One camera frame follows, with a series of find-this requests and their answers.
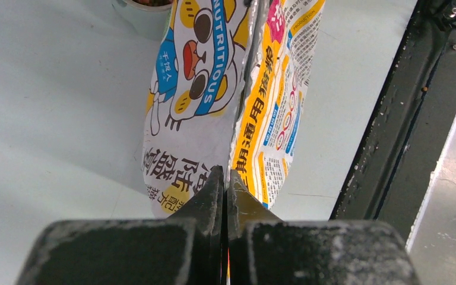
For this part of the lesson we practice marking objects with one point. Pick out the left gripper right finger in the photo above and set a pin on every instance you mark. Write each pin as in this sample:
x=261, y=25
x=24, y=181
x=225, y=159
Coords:
x=264, y=249

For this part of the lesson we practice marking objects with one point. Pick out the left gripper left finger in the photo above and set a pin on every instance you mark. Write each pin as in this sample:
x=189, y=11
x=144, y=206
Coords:
x=185, y=248

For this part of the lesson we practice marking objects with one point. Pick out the pet food bag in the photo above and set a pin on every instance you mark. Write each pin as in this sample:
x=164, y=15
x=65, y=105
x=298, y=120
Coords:
x=227, y=89

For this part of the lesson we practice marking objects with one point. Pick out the pale green bowl tray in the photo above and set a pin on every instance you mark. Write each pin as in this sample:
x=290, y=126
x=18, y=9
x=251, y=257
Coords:
x=149, y=21

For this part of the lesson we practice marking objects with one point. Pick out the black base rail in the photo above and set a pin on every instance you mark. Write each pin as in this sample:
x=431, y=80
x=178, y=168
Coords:
x=409, y=125

